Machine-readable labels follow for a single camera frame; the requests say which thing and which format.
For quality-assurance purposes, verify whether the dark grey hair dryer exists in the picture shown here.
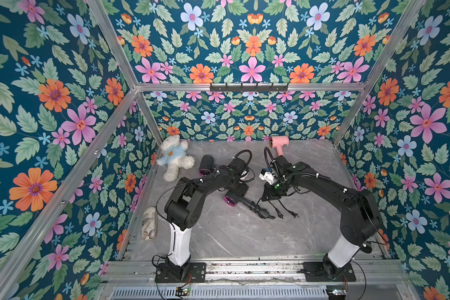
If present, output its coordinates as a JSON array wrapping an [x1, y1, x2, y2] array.
[[198, 154, 215, 177], [224, 191, 275, 220]]

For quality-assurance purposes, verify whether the white teddy bear blue shirt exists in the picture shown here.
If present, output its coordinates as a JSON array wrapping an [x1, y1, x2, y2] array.
[[156, 135, 195, 182]]

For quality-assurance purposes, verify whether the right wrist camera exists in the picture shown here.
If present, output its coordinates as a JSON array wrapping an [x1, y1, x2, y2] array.
[[259, 168, 278, 186]]

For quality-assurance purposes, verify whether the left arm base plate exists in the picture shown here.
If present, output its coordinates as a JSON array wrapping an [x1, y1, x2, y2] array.
[[154, 262, 207, 283]]

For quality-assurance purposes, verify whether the pink hair dryer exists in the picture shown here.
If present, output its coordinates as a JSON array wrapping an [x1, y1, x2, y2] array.
[[269, 136, 290, 156]]

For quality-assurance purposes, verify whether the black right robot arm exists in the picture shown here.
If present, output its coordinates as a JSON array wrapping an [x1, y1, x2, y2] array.
[[259, 156, 383, 272]]

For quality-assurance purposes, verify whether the black cord with plug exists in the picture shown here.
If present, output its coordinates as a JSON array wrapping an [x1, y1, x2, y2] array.
[[258, 194, 300, 220]]

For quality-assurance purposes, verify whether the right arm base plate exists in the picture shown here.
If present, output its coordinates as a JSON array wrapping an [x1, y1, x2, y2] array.
[[301, 262, 356, 283]]

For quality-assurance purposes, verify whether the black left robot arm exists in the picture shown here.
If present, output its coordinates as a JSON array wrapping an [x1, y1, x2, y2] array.
[[164, 155, 250, 268]]

